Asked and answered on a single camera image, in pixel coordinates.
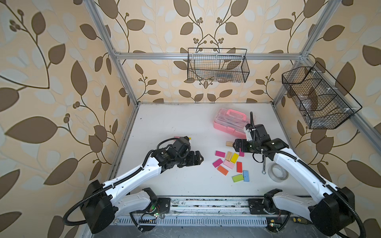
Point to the red block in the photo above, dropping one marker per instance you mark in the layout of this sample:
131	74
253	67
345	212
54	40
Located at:
239	167

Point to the pink plastic storage box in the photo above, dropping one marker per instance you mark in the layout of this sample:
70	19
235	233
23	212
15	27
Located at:
231	122

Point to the yellow block in pile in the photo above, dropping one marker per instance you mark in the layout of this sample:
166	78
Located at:
234	158

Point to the flat magenta block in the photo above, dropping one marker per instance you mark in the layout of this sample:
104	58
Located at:
220	154

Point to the black wire basket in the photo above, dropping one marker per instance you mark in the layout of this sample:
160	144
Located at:
323	101
220	65

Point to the natural wood block in pile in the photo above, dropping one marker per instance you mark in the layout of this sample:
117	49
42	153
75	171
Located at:
229	156

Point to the right black wire basket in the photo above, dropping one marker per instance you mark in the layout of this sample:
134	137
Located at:
323	101

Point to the orange block in pile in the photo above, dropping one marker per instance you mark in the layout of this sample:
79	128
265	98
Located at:
222	170

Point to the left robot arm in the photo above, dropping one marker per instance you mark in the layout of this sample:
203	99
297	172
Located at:
104	202

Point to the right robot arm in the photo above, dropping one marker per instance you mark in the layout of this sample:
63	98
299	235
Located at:
329	207

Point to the light pink block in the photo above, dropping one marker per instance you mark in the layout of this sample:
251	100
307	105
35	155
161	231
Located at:
228	164

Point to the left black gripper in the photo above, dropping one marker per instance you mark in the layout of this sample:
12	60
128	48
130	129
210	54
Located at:
192	162

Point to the yellow black screwdriver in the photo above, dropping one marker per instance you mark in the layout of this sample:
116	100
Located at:
301	220

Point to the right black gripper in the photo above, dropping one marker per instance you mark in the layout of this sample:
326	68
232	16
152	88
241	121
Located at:
243	142

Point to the white tape roll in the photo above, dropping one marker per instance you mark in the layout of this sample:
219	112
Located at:
277	173

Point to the green block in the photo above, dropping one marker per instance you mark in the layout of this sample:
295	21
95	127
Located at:
238	178

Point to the blue block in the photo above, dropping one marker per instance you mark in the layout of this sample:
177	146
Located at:
246	176

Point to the back black wire basket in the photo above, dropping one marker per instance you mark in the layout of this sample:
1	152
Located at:
220	65

